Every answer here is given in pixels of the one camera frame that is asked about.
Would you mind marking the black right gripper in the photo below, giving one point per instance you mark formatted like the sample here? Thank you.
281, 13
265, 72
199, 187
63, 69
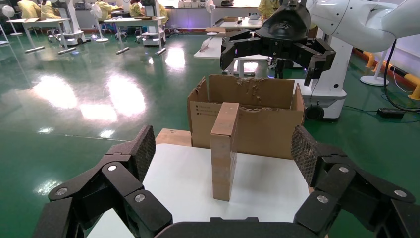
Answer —
285, 26

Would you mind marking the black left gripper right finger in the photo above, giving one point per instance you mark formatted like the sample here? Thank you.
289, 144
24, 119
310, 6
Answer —
338, 187

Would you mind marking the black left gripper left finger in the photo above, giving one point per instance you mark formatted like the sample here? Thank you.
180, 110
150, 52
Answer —
115, 184

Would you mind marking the small cardboard box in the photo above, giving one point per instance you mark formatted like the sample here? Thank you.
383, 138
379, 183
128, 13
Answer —
224, 157

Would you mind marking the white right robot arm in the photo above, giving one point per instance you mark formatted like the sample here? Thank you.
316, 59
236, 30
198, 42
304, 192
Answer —
361, 23

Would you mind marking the big open cardboard box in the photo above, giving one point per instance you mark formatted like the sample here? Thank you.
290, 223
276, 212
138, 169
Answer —
262, 131

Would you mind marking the person in yellow coat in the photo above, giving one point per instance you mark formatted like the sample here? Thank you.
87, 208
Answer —
28, 9
268, 8
105, 9
163, 13
134, 9
49, 10
312, 26

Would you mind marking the white table with small carton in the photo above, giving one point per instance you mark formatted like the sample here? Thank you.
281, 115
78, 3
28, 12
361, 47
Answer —
244, 23

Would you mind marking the white robot column with base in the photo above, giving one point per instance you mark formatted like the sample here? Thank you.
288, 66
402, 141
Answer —
328, 95

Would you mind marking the white table with plastic bag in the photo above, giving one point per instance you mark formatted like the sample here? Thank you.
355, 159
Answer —
211, 49

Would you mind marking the black power adapter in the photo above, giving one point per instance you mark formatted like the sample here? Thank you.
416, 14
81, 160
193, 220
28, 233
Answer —
390, 113

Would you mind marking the white table with grey feet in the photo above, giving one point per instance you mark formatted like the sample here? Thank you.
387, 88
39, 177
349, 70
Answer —
131, 22

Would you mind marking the yellow black guard rail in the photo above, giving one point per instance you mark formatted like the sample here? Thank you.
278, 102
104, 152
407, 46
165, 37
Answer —
411, 82

